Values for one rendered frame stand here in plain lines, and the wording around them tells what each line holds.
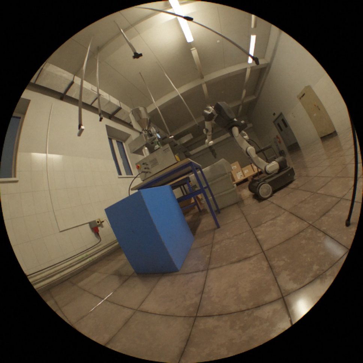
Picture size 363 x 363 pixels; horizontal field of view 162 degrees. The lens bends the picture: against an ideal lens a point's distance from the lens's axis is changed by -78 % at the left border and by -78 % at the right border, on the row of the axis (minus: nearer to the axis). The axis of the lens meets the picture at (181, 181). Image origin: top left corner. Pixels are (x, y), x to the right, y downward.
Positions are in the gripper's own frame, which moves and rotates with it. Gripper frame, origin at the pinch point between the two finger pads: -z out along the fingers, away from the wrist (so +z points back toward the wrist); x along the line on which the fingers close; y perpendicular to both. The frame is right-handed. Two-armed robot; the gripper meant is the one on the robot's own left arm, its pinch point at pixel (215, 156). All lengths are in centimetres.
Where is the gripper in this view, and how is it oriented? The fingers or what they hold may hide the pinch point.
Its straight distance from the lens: 206.2
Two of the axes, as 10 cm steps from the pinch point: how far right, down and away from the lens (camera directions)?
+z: -4.0, -9.1, 0.8
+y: -8.0, 3.9, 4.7
